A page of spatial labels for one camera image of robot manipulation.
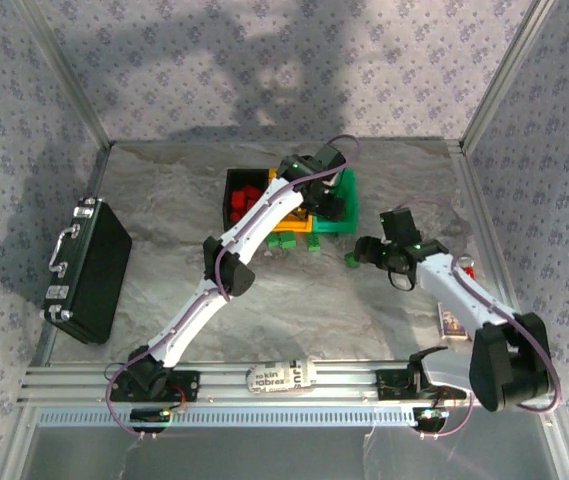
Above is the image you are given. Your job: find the green plastic bin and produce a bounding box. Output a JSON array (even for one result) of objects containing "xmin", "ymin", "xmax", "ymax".
[{"xmin": 311, "ymin": 168, "xmax": 361, "ymax": 236}]

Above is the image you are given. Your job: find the yellow plastic bin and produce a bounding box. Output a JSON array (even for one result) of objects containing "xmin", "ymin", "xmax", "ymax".
[{"xmin": 268, "ymin": 168, "xmax": 315, "ymax": 234}]

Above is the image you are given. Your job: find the black plastic bin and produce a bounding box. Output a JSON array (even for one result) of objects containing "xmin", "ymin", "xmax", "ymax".
[{"xmin": 223, "ymin": 168, "xmax": 272, "ymax": 229}]

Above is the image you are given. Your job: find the purple card box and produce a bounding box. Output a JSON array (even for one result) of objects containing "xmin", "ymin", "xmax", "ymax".
[{"xmin": 437, "ymin": 301, "xmax": 470, "ymax": 343}]

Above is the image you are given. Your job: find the white label tag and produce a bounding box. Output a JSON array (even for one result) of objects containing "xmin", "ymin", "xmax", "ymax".
[{"xmin": 245, "ymin": 359, "xmax": 318, "ymax": 397}]

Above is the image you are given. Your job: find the small black controller board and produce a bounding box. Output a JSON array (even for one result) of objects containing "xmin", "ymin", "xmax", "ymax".
[
  {"xmin": 412, "ymin": 406, "xmax": 451, "ymax": 433},
  {"xmin": 130, "ymin": 407, "xmax": 174, "ymax": 426}
]

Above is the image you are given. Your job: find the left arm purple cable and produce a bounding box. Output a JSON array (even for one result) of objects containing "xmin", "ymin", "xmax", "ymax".
[{"xmin": 105, "ymin": 133, "xmax": 364, "ymax": 442}]

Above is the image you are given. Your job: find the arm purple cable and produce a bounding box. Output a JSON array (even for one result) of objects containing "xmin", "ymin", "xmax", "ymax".
[
  {"xmin": 105, "ymin": 133, "xmax": 364, "ymax": 442},
  {"xmin": 396, "ymin": 196, "xmax": 563, "ymax": 414}
]

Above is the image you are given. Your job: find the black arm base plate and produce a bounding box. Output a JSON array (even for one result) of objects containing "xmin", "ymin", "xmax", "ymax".
[
  {"xmin": 376, "ymin": 368, "xmax": 468, "ymax": 403},
  {"xmin": 108, "ymin": 369, "xmax": 201, "ymax": 404}
]

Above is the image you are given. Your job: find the slotted grey cable duct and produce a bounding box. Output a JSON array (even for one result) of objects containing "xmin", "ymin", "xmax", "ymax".
[{"xmin": 36, "ymin": 405, "xmax": 445, "ymax": 429}]

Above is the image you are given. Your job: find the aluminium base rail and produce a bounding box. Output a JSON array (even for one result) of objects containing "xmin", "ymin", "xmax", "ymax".
[{"xmin": 17, "ymin": 362, "xmax": 555, "ymax": 404}]

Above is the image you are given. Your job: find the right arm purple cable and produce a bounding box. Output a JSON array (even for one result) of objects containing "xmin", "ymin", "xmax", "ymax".
[{"xmin": 396, "ymin": 196, "xmax": 563, "ymax": 414}]

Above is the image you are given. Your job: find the aluminium frame post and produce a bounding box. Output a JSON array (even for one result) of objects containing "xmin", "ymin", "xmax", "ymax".
[
  {"xmin": 457, "ymin": 0, "xmax": 559, "ymax": 151},
  {"xmin": 16, "ymin": 0, "xmax": 114, "ymax": 149}
]

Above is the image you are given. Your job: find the black case with metal handle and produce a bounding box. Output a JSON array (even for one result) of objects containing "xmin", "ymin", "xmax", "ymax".
[{"xmin": 41, "ymin": 197, "xmax": 134, "ymax": 346}]

